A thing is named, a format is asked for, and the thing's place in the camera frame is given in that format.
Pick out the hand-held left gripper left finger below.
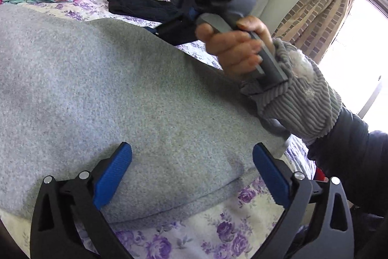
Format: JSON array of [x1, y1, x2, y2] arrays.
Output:
[[30, 142, 134, 259]]

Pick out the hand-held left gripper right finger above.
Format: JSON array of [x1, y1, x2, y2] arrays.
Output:
[[252, 142, 355, 259]]

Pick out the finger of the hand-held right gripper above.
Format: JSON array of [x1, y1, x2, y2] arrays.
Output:
[[150, 16, 201, 45]]

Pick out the grey fleece pants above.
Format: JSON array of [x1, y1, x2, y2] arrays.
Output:
[[0, 4, 292, 224]]

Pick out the person's right forearm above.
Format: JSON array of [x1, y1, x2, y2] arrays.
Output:
[[239, 37, 388, 217]]

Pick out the folded black pants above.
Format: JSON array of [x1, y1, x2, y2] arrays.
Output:
[[107, 0, 194, 28]]

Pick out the person's right hand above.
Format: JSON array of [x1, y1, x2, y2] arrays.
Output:
[[195, 16, 275, 78]]

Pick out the red and blue garment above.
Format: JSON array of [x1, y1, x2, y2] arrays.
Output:
[[315, 166, 330, 182]]

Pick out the purple floral bed sheet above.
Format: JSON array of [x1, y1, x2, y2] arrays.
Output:
[[0, 0, 319, 259]]

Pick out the beige checked curtain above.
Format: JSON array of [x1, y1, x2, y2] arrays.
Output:
[[271, 0, 359, 63]]

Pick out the bright window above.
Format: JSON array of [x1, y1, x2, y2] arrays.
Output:
[[315, 0, 388, 134]]

